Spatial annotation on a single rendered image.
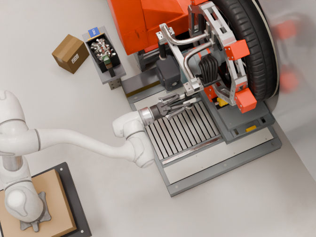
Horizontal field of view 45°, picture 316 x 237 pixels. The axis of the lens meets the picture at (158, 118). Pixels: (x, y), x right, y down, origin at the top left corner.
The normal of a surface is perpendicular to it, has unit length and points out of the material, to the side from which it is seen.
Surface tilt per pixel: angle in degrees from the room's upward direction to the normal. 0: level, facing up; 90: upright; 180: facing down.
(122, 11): 90
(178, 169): 0
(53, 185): 3
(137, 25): 90
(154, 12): 90
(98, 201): 0
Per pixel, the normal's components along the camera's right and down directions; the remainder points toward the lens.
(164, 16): 0.39, 0.82
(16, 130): 0.45, -0.44
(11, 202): 0.04, -0.40
